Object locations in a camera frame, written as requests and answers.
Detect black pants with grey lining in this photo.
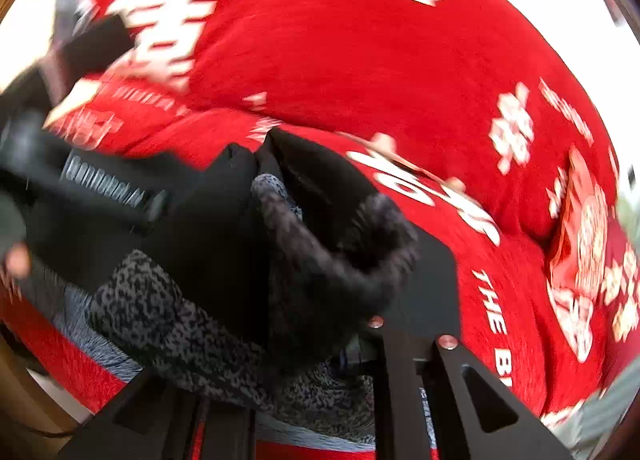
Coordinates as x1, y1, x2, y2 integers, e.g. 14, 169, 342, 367
14, 126, 426, 446

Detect person's left hand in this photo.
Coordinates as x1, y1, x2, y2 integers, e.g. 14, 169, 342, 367
0, 189, 34, 282

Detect red pillow with white characters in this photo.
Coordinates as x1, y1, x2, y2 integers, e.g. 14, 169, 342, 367
80, 0, 617, 240

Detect red blanket with white characters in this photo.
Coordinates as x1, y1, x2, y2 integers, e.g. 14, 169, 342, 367
0, 74, 640, 460

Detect red envelope with gold print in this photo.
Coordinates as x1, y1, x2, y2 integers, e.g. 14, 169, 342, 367
547, 147, 608, 362

